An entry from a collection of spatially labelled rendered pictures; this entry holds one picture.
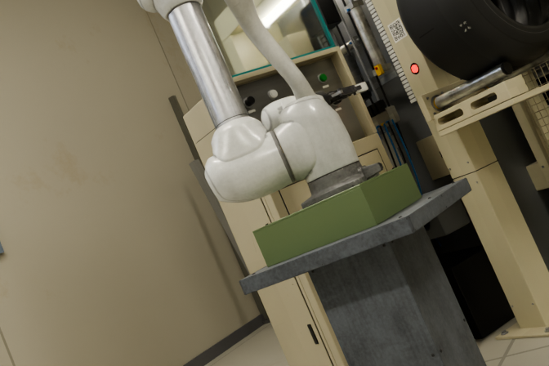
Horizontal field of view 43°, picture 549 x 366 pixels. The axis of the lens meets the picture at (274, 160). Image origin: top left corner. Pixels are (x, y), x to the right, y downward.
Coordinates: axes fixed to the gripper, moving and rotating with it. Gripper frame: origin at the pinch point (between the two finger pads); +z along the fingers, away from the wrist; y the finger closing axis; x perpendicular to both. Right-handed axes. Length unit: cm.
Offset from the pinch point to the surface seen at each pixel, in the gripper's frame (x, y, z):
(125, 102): -94, 299, 36
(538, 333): 105, -7, 23
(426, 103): 14.5, -8.9, 18.2
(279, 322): 67, 48, -42
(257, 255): 41, 43, -42
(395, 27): -17.6, 0.3, 28.5
